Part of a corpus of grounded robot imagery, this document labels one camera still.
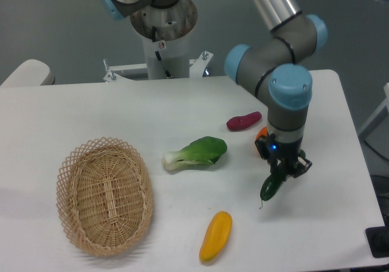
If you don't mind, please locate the green bok choy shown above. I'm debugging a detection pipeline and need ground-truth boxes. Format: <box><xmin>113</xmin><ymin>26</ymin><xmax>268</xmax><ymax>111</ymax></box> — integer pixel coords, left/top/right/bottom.
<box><xmin>162</xmin><ymin>136</ymin><xmax>227</xmax><ymax>171</ymax></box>

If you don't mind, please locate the orange tangerine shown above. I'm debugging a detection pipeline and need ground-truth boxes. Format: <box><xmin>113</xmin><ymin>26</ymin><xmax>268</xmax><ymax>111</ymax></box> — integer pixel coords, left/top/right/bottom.
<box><xmin>255</xmin><ymin>126</ymin><xmax>267</xmax><ymax>145</ymax></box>

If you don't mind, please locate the yellow mango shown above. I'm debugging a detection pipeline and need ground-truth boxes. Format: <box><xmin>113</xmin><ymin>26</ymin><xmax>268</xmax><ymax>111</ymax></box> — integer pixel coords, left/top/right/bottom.
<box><xmin>199</xmin><ymin>211</ymin><xmax>233</xmax><ymax>263</ymax></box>

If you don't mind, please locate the white chair back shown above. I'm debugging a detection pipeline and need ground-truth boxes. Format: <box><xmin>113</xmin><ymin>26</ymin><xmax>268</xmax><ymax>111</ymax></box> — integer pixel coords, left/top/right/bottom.
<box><xmin>1</xmin><ymin>59</ymin><xmax>55</xmax><ymax>88</ymax></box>

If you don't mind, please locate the purple sweet potato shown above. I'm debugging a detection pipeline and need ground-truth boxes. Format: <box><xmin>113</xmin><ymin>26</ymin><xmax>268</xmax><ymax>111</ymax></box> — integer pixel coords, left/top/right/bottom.
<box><xmin>226</xmin><ymin>111</ymin><xmax>262</xmax><ymax>131</ymax></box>

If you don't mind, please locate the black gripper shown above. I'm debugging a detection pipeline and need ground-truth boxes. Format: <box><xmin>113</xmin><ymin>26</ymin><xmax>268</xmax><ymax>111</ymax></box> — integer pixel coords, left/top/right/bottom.
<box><xmin>255</xmin><ymin>133</ymin><xmax>302</xmax><ymax>181</ymax></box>

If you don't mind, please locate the green cucumber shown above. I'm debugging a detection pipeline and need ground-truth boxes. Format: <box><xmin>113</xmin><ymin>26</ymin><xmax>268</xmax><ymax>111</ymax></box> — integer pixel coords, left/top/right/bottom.
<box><xmin>260</xmin><ymin>150</ymin><xmax>312</xmax><ymax>207</ymax></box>

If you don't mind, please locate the white furniture at right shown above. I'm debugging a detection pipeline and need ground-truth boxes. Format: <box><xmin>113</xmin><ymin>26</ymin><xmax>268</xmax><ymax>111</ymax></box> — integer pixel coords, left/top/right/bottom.
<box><xmin>357</xmin><ymin>83</ymin><xmax>388</xmax><ymax>140</ymax></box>

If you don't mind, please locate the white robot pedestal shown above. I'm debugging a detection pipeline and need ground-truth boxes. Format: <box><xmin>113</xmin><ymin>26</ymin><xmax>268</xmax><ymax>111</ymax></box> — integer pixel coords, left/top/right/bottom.
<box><xmin>103</xmin><ymin>0</ymin><xmax>213</xmax><ymax>82</ymax></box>

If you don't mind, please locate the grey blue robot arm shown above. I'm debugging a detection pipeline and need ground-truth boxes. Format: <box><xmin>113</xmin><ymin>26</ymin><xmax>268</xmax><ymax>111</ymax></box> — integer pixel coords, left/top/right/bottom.
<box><xmin>101</xmin><ymin>0</ymin><xmax>328</xmax><ymax>180</ymax></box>

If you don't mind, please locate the black device at table edge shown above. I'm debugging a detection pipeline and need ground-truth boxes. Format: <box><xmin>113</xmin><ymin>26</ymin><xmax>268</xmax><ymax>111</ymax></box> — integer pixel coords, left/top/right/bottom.
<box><xmin>365</xmin><ymin>226</ymin><xmax>388</xmax><ymax>259</ymax></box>

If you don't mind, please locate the woven wicker basket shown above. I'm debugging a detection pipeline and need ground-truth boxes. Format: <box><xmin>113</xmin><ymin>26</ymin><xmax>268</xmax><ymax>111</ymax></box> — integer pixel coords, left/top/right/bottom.
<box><xmin>56</xmin><ymin>138</ymin><xmax>153</xmax><ymax>257</ymax></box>

